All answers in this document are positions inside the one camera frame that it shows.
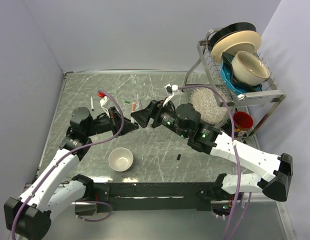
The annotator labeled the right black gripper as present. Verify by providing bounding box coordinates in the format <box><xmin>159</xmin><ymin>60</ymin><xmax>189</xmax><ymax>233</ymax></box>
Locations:
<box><xmin>130</xmin><ymin>96</ymin><xmax>189</xmax><ymax>139</ymax></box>

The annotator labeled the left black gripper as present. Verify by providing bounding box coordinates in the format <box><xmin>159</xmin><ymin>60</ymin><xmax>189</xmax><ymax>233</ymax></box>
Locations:
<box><xmin>84</xmin><ymin>106</ymin><xmax>139</xmax><ymax>138</ymax></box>

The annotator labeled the white pen black tip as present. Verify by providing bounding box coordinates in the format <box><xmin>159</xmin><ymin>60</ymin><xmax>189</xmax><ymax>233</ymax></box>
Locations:
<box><xmin>90</xmin><ymin>96</ymin><xmax>95</xmax><ymax>111</ymax></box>

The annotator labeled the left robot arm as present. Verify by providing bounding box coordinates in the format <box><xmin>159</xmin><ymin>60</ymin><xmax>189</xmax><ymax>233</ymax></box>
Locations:
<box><xmin>3</xmin><ymin>106</ymin><xmax>139</xmax><ymax>240</ymax></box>

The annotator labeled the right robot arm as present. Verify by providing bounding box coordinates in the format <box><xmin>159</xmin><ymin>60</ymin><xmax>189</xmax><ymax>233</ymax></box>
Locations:
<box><xmin>131</xmin><ymin>100</ymin><xmax>293</xmax><ymax>202</ymax></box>

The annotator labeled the white ceramic bowl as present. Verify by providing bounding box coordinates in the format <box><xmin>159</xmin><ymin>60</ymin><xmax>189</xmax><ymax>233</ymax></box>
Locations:
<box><xmin>108</xmin><ymin>147</ymin><xmax>134</xmax><ymax>172</ymax></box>

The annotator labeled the clear textured glass plate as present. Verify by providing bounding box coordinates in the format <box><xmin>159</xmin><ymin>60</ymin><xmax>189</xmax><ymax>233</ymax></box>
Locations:
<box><xmin>190</xmin><ymin>87</ymin><xmax>227</xmax><ymax>125</ymax></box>

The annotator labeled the black base bar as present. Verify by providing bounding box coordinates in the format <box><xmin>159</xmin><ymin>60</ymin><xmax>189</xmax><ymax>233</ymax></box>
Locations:
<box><xmin>74</xmin><ymin>182</ymin><xmax>243</xmax><ymax>216</ymax></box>

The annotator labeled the metal dish rack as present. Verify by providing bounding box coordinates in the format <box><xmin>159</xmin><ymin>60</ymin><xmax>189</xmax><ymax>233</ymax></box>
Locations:
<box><xmin>183</xmin><ymin>28</ymin><xmax>286</xmax><ymax>142</ymax></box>

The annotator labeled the blue dish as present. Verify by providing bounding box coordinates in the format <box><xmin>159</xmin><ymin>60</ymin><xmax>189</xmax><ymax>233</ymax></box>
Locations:
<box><xmin>220</xmin><ymin>52</ymin><xmax>262</xmax><ymax>95</ymax></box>

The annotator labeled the red cup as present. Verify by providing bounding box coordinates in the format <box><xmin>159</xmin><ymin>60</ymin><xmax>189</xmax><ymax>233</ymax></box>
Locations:
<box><xmin>233</xmin><ymin>111</ymin><xmax>254</xmax><ymax>130</ymax></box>

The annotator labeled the cream bowl on rack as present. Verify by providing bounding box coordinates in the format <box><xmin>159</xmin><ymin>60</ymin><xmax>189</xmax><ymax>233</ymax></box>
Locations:
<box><xmin>231</xmin><ymin>51</ymin><xmax>271</xmax><ymax>86</ymax></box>

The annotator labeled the cream plate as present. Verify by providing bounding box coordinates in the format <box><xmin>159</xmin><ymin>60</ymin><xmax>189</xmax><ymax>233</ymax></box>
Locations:
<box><xmin>211</xmin><ymin>30</ymin><xmax>262</xmax><ymax>64</ymax></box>

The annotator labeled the black plate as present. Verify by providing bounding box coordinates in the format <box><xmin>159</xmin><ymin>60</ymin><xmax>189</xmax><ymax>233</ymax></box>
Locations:
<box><xmin>209</xmin><ymin>22</ymin><xmax>257</xmax><ymax>48</ymax></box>

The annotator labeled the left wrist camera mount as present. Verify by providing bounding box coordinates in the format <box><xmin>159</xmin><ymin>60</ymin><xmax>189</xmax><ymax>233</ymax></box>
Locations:
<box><xmin>97</xmin><ymin>91</ymin><xmax>113</xmax><ymax>115</ymax></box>

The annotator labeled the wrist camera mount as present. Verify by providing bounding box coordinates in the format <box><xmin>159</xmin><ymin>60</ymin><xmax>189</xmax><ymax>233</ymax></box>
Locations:
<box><xmin>97</xmin><ymin>91</ymin><xmax>113</xmax><ymax>115</ymax></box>
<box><xmin>163</xmin><ymin>84</ymin><xmax>182</xmax><ymax>106</ymax></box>

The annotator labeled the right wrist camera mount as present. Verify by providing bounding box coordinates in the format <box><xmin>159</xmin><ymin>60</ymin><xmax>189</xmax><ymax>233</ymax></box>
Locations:
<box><xmin>163</xmin><ymin>84</ymin><xmax>182</xmax><ymax>106</ymax></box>

